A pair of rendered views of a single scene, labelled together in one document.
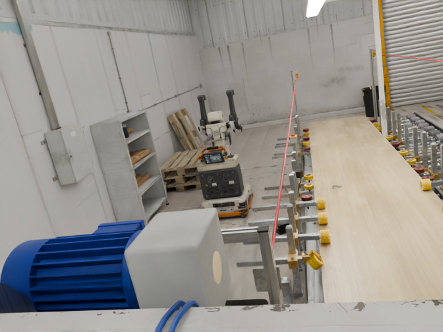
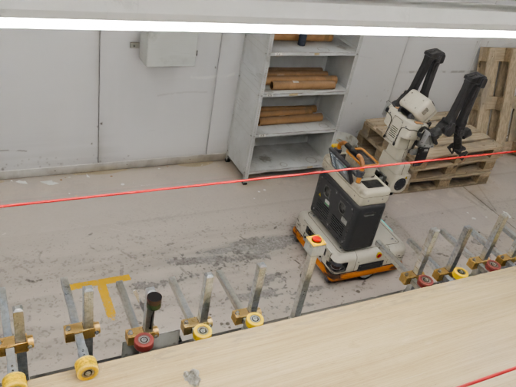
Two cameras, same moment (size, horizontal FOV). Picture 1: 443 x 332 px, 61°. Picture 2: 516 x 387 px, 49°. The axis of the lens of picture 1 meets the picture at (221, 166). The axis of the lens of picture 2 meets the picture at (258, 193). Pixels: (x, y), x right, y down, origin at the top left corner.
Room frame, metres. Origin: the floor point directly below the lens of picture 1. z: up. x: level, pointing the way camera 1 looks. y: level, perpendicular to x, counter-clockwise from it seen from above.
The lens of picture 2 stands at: (1.86, -1.97, 2.73)
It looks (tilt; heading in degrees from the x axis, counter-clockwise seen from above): 33 degrees down; 44
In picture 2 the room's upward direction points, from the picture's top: 11 degrees clockwise
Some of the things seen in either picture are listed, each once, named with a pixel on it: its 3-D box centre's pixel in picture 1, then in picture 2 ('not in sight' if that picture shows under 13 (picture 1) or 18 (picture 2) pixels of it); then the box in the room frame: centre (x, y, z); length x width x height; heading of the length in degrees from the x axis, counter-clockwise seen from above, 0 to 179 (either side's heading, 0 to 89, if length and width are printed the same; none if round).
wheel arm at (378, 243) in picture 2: (290, 155); (399, 266); (4.26, -0.82, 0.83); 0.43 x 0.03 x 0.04; 75
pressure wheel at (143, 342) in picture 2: (307, 201); (143, 348); (2.76, -0.61, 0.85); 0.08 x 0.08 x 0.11
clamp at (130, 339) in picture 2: not in sight; (142, 335); (2.80, -0.54, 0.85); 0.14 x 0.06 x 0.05; 165
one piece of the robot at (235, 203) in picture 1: (223, 204); (316, 239); (4.67, 0.07, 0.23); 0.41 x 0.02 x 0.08; 75
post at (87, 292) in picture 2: (295, 203); (87, 331); (2.58, -0.48, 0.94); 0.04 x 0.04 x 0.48; 75
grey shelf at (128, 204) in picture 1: (133, 168); (291, 94); (5.37, 1.28, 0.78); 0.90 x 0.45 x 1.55; 165
